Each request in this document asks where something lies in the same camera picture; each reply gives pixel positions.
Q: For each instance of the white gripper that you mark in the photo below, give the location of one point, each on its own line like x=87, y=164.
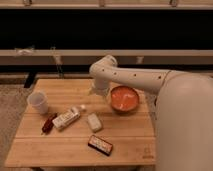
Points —
x=100, y=92

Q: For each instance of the dark red pepper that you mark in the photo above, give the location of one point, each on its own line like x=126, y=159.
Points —
x=48, y=125

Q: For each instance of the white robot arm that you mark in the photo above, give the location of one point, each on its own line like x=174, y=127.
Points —
x=184, y=111

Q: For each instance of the orange ceramic bowl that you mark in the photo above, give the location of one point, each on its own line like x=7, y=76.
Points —
x=124, y=99

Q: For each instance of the small white packet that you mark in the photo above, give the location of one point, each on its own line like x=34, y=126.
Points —
x=94, y=122

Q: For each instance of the white plastic bottle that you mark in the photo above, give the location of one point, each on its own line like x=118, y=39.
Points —
x=65, y=119

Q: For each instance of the wooden table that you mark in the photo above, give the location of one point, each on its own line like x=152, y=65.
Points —
x=132, y=135

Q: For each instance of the dark snack box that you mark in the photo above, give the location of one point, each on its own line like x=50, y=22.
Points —
x=100, y=145

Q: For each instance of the white plastic cup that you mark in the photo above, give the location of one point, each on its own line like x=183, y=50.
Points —
x=38, y=101

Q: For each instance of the long white rail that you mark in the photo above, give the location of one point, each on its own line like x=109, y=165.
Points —
x=76, y=57

